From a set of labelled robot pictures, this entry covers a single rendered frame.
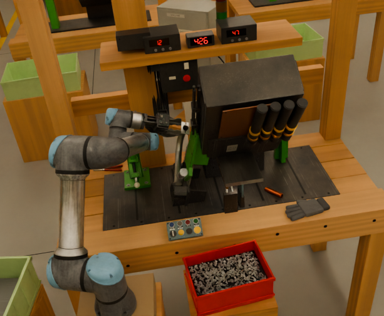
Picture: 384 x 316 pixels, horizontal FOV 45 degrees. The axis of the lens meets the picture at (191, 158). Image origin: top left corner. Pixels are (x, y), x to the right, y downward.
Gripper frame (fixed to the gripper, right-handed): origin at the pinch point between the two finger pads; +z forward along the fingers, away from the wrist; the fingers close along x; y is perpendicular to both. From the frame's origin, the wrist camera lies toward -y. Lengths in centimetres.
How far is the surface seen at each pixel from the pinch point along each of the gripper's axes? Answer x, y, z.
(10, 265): -64, -18, -66
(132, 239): -50, -10, -18
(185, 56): 27.7, 15.5, -5.1
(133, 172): -16.0, -27.0, -16.5
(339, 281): -61, -62, 121
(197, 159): -14.6, 3.8, 5.9
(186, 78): 21.9, 7.1, -1.6
